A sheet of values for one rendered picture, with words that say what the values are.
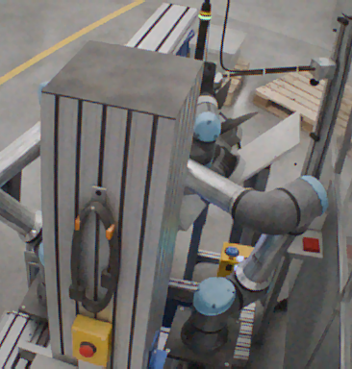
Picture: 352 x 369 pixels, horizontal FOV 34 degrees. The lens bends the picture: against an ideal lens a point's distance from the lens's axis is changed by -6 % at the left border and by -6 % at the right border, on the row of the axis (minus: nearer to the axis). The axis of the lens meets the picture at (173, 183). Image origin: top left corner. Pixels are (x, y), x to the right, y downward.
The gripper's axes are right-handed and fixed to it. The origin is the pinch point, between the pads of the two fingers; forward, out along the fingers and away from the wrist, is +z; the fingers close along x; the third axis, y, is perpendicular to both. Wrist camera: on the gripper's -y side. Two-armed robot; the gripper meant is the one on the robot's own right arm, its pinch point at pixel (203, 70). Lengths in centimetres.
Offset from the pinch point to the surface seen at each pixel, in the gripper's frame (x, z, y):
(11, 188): -64, -14, 47
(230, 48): 55, 298, 120
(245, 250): 23, -22, 59
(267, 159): 33, 14, 43
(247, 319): 50, 28, 159
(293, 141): 41, 13, 32
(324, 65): 55, 39, 9
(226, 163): 17, 19, 50
